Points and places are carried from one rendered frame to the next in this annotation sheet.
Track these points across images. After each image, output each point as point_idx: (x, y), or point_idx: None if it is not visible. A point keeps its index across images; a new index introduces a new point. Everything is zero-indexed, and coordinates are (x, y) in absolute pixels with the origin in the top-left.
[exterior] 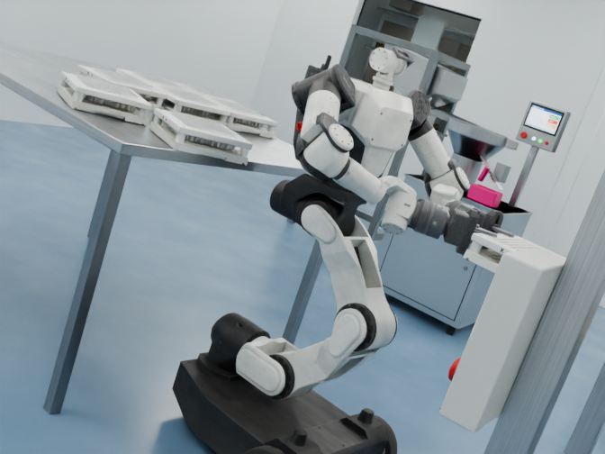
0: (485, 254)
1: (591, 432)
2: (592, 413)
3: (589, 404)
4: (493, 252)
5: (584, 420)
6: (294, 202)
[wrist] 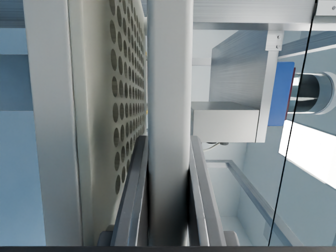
0: (114, 187)
1: (7, 26)
2: (23, 24)
3: (24, 22)
4: (105, 84)
5: (7, 22)
6: None
